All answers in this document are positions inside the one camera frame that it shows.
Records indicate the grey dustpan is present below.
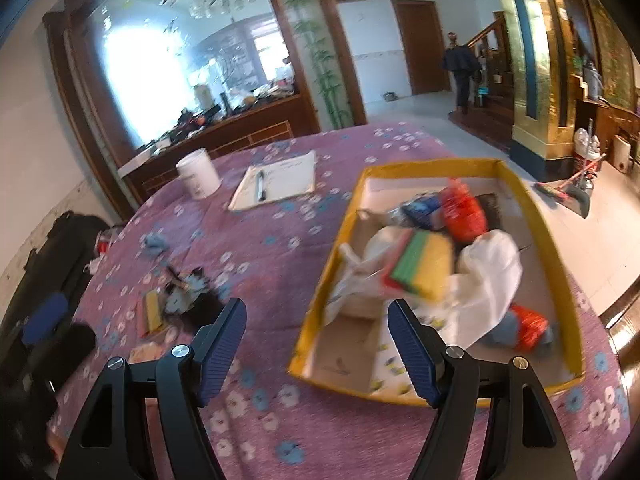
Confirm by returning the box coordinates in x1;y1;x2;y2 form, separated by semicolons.
560;180;593;220

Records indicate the gold pillar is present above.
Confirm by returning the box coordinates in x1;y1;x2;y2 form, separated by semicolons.
487;0;576;173

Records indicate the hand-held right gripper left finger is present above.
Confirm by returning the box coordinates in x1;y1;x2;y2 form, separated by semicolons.
55;297;248;480

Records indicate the white plastic jar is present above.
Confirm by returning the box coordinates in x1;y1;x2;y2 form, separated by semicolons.
175;148;222;200

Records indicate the bamboo painted panel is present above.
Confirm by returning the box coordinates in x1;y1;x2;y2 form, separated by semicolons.
280;0;353;131

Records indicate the framed landscape painting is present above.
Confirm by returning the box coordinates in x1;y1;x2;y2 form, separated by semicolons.
587;0;638;111

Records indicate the blue-grey crumpled cloth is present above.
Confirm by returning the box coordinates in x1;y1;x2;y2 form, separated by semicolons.
142;232;171;261

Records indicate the person in dark clothes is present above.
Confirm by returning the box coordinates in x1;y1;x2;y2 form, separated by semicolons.
441;31;483;113

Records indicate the wooden mirror sideboard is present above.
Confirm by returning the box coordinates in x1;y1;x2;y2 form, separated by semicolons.
42;0;368;206

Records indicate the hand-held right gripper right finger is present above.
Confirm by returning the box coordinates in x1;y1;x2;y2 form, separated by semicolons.
387;299;571;480

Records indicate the white cloth with small prints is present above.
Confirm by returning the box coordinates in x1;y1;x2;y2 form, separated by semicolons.
370;310;441;396

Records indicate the yellow sponge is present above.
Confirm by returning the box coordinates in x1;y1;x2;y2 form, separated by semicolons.
137;290;173;338

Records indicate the purple floral tablecloth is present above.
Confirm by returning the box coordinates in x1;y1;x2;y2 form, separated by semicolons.
47;122;633;480

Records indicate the thin translucent plastic bag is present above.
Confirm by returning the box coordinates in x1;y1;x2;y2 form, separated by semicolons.
325;225;401;326

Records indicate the white jug with red label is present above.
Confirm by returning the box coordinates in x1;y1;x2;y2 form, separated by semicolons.
572;127;598;161

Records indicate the brown wooden door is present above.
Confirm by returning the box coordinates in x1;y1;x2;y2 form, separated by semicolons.
391;0;451;97

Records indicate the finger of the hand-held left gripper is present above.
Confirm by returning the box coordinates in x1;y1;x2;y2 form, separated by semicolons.
20;292;71;348
15;324;97;386

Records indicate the blue and orange plush toy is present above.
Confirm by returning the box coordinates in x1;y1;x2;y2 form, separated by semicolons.
482;304;556;356

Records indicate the black suitcase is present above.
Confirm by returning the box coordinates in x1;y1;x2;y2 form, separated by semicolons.
0;212;118;361

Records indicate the wooden staircase railing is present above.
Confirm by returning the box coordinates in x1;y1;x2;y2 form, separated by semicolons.
467;10;516;126

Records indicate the colourful sponge pack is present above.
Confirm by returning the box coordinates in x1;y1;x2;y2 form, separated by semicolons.
382;230;456;303

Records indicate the broom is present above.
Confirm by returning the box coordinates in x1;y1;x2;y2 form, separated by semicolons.
534;152;608;203

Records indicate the white notebook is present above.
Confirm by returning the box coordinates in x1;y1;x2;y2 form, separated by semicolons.
228;150;317;212

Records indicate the black cylindrical motor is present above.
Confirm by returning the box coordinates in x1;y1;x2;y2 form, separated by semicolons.
160;265;226;333

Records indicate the white plastic bag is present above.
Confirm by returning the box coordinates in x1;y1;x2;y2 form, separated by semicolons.
425;230;523;351

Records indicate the red crinkly bag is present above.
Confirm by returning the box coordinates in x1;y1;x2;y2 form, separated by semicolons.
440;177;488;243

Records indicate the yellow cardboard box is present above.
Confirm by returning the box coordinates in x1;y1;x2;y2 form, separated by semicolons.
286;157;586;408

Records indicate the blue packet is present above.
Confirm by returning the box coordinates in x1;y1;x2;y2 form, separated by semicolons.
400;195;446;231

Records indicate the white bin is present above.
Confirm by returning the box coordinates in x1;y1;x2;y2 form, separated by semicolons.
612;135;636;173

